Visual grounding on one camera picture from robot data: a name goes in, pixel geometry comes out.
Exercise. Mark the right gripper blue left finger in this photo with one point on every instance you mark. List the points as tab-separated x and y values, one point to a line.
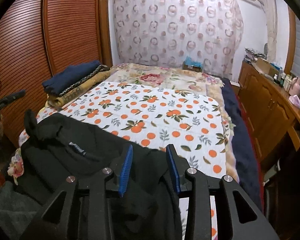
122	170

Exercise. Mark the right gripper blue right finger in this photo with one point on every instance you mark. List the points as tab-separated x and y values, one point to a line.
177	167

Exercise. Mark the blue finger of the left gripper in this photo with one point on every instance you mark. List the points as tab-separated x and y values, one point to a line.
7	100

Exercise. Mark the black printed t-shirt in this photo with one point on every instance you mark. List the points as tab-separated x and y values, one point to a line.
70	169

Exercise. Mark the mustard sunflower folded garment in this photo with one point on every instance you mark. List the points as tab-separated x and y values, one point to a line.
77	89

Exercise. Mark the navy blue folded garment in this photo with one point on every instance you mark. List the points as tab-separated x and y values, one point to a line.
73	73

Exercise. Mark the dark navy blanket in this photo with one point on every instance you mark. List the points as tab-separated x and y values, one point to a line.
246	162

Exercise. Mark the floral cream quilt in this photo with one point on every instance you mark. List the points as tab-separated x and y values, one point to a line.
186	81

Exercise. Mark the brown louvered wardrobe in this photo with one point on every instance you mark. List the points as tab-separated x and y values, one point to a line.
40	38

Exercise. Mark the blue item box by bed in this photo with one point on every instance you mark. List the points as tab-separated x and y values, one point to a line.
191	65

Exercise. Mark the wooden sideboard cabinet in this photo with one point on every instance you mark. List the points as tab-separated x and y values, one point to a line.
271	117

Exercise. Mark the pink circle patterned curtain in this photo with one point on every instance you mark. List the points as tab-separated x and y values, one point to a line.
168	32

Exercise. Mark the cardboard box on cabinet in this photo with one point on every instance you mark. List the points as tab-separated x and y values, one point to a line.
265	68

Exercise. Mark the stack of folded fabrics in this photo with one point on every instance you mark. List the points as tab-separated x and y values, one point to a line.
253	55

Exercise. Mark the cream side curtain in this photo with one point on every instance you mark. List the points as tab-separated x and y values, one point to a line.
271	23

